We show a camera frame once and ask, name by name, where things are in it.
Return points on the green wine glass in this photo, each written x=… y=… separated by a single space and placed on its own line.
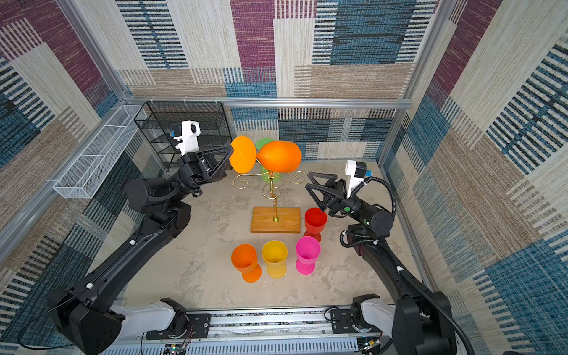
x=269 y=157

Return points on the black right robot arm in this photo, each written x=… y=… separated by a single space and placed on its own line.
x=399 y=275

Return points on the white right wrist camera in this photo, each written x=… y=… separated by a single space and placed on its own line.
x=356 y=172

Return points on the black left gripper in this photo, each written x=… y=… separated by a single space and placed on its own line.
x=194 y=173

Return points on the red wine glass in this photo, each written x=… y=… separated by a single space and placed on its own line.
x=315 y=221

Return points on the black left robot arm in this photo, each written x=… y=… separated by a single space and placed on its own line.
x=124 y=266

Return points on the white slotted cable duct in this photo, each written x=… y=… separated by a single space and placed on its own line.
x=341 y=345

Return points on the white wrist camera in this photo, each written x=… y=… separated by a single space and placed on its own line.
x=186 y=134
x=356 y=172

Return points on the wooden rack base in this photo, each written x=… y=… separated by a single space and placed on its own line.
x=280 y=220

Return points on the pink wine glass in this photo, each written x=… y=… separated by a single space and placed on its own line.
x=308 y=250

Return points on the white wire mesh basket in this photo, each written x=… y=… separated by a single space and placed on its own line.
x=83 y=178

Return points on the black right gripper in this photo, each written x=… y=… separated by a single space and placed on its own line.
x=334 y=199

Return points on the yellow wine glass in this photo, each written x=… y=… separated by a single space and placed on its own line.
x=274 y=254

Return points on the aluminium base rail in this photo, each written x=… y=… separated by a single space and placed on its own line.
x=170 y=320

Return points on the black wire mesh shelf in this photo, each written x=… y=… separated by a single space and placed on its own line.
x=165 y=125

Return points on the orange wine glass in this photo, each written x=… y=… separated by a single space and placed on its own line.
x=245 y=155
x=244 y=259

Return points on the gold wire glass rack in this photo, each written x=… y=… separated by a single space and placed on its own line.
x=270 y=191

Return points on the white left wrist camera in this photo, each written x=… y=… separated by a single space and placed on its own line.
x=186 y=134

